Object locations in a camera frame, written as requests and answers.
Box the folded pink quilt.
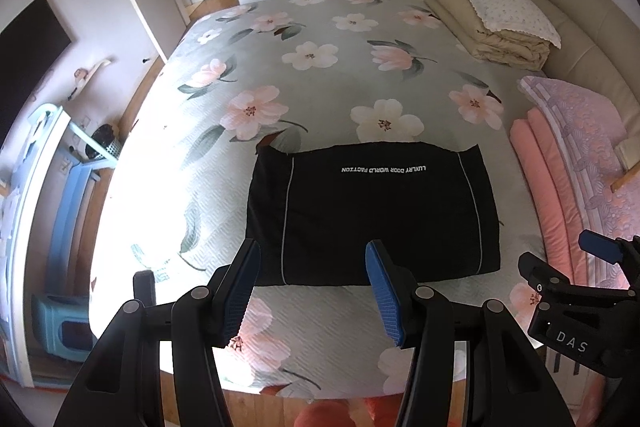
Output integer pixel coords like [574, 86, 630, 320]
[509, 107, 632, 299]
[517, 75, 640, 254]

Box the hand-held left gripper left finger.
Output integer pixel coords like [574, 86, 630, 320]
[52, 237, 263, 427]

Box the bed with floral bedsheet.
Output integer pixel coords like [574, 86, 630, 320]
[90, 0, 557, 396]

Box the beige padded headboard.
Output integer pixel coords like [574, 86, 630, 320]
[490, 0, 640, 168]

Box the black wall television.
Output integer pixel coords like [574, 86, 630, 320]
[0, 0, 75, 128]

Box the folded beige quilt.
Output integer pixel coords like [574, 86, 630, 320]
[420, 0, 551, 70]

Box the light blue stool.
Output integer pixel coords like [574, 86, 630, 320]
[30, 292, 96, 363]

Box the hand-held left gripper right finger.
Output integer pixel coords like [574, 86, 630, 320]
[364, 240, 576, 427]

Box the plush monkey wall hanging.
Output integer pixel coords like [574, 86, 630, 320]
[67, 58, 114, 100]

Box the black jacket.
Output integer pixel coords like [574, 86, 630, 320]
[245, 143, 503, 288]

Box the black mesh bin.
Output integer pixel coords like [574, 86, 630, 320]
[84, 124, 122, 170]

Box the light blue desk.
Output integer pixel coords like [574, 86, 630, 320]
[0, 103, 119, 389]

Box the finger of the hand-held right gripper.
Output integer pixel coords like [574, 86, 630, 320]
[517, 251, 632, 306]
[579, 229, 640, 291]

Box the floral white pillow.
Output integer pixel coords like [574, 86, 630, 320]
[428, 0, 562, 50]

